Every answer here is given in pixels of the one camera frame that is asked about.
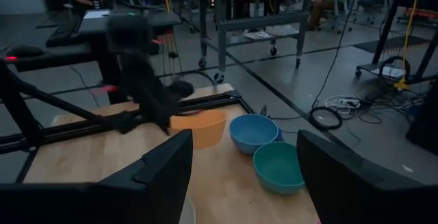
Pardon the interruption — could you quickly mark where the seated person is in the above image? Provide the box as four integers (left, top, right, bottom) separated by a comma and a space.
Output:
307, 0, 346, 32

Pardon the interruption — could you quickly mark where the yellow hanging cable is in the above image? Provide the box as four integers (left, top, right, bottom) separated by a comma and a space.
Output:
394, 0, 425, 90

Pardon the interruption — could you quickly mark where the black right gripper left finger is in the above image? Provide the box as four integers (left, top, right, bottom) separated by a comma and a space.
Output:
96, 129, 194, 224

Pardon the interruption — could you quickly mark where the office chair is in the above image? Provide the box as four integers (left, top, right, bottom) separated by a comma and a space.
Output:
318, 0, 354, 35

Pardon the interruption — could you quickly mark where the black desk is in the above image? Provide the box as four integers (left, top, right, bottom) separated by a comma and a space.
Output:
6, 6, 183, 105

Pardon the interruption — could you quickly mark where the orange bowl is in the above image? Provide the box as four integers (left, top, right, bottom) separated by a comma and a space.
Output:
169, 109, 227, 150

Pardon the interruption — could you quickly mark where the white power strip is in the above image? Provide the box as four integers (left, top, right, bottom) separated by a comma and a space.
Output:
324, 95, 362, 110

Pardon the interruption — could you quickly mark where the black rolling cart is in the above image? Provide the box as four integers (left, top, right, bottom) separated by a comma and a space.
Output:
354, 0, 438, 85

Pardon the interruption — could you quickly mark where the black computer mouse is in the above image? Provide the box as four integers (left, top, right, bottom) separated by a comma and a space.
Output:
5, 45, 44, 59

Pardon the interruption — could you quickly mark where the black keyboard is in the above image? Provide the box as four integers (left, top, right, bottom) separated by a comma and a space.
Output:
45, 15, 83, 48

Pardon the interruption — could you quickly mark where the long black floor cable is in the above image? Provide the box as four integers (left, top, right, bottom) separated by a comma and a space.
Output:
266, 0, 360, 121

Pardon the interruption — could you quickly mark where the blue bowl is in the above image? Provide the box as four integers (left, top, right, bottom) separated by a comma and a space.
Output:
229, 113, 284, 155

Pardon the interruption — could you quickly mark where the white bowl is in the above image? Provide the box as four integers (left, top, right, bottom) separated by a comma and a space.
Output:
179, 196, 197, 224

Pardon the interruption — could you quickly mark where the black aluminium table frame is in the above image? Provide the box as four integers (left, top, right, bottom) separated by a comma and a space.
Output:
0, 59, 255, 184

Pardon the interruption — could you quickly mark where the coiled black cable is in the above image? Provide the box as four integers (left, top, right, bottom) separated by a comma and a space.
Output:
308, 105, 344, 131

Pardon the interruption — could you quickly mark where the wooden workbench on wheels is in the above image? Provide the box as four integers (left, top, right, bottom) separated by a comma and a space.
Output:
194, 0, 320, 84

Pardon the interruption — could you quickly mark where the black floor mat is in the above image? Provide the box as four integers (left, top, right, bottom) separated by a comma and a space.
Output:
352, 34, 433, 54

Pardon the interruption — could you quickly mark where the teal green bowl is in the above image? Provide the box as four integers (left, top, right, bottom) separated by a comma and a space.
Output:
253, 141, 306, 195

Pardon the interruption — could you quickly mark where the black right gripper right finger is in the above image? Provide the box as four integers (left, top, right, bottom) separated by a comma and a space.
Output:
296, 129, 438, 224

